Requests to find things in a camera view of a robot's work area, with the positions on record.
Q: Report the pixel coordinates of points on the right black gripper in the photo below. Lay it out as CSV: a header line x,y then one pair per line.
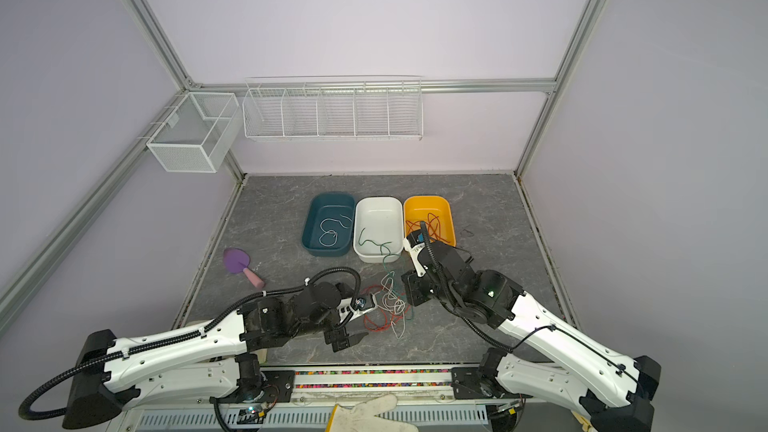
x,y
416,296

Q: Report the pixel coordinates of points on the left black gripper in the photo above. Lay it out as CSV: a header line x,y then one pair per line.
x,y
342,339

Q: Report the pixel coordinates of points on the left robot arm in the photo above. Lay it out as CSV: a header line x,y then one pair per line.
x,y
107,375

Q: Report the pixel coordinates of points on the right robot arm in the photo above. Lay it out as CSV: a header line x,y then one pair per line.
x,y
532,351

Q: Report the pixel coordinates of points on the white plastic bin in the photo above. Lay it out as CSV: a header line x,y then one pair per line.
x,y
378,230

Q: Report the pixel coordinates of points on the white glove yellow cuff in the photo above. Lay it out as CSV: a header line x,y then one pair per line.
x,y
366,417

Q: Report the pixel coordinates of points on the yellow plastic bin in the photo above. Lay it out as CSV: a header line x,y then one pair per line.
x,y
436,212

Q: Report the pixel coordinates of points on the teal plastic bin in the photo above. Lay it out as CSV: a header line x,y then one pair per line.
x,y
328,228

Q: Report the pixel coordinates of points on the purple pink scoop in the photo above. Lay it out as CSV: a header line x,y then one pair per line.
x,y
237,261

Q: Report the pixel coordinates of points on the white mesh box basket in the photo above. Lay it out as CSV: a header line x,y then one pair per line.
x,y
198,133

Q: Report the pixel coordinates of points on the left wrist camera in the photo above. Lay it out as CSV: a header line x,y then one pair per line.
x,y
354,309

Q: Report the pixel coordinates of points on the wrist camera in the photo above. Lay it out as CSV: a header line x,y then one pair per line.
x,y
354,309
413,244

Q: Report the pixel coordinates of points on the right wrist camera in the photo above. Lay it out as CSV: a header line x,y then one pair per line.
x,y
413,244

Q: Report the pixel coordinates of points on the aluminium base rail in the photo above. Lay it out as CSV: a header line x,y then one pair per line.
x,y
196,384

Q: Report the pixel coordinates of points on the white wire wall basket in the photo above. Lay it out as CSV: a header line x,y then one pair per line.
x,y
333,108

